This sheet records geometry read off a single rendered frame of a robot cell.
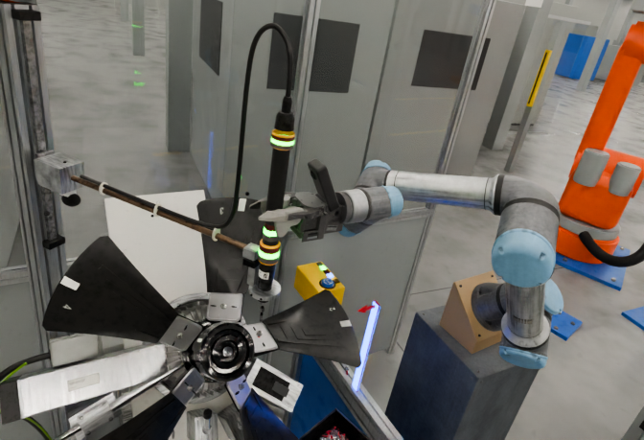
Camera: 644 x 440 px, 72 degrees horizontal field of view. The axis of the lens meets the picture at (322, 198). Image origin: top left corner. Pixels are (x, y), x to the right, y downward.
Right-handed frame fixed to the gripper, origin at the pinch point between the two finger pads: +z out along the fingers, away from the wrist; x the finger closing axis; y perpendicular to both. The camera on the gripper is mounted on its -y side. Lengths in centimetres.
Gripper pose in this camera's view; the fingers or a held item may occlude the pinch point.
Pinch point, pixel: (260, 208)
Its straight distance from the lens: 88.6
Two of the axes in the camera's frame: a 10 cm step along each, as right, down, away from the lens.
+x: -5.0, -4.4, 7.5
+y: -1.6, 8.9, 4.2
